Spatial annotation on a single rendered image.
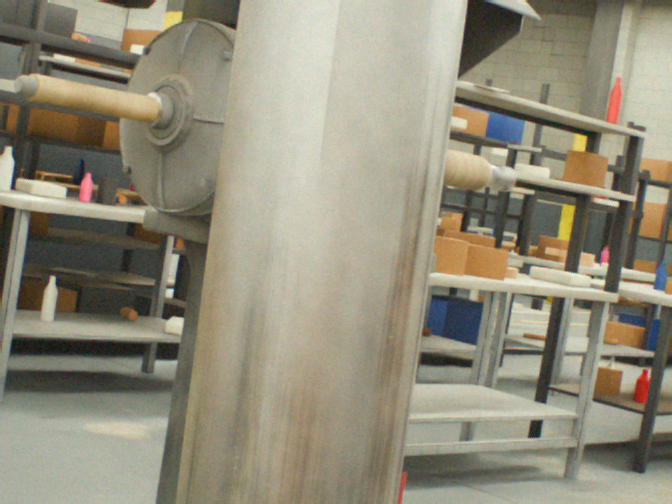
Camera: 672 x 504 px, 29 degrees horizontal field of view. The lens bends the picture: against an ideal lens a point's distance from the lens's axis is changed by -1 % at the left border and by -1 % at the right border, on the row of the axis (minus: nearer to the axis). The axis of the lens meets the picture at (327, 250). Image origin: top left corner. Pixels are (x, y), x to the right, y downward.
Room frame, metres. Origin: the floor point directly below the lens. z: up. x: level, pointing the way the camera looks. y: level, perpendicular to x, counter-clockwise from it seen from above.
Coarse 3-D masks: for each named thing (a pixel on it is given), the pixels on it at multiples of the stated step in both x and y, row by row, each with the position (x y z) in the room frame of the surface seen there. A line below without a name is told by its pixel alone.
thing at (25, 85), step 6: (18, 78) 1.53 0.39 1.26; (24, 78) 1.53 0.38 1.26; (30, 78) 1.53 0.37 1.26; (18, 84) 1.52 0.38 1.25; (24, 84) 1.52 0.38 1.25; (30, 84) 1.53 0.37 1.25; (36, 84) 1.53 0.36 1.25; (18, 90) 1.52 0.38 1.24; (24, 90) 1.52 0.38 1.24; (30, 90) 1.53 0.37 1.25; (36, 90) 1.53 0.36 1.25; (30, 96) 1.54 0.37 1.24
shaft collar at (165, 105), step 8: (152, 96) 1.67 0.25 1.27; (160, 96) 1.66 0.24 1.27; (168, 96) 1.68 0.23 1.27; (160, 104) 1.66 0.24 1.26; (168, 104) 1.67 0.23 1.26; (160, 112) 1.66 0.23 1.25; (168, 112) 1.66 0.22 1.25; (160, 120) 1.66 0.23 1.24; (168, 120) 1.67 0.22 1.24; (152, 128) 1.67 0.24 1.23; (160, 128) 1.68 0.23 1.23
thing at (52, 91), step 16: (48, 80) 1.54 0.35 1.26; (64, 80) 1.56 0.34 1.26; (32, 96) 1.54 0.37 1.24; (48, 96) 1.54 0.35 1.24; (64, 96) 1.56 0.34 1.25; (80, 96) 1.57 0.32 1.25; (96, 96) 1.59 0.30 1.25; (112, 96) 1.61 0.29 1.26; (128, 96) 1.63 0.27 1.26; (144, 96) 1.66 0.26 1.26; (96, 112) 1.60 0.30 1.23; (112, 112) 1.62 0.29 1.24; (128, 112) 1.63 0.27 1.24; (144, 112) 1.65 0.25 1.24
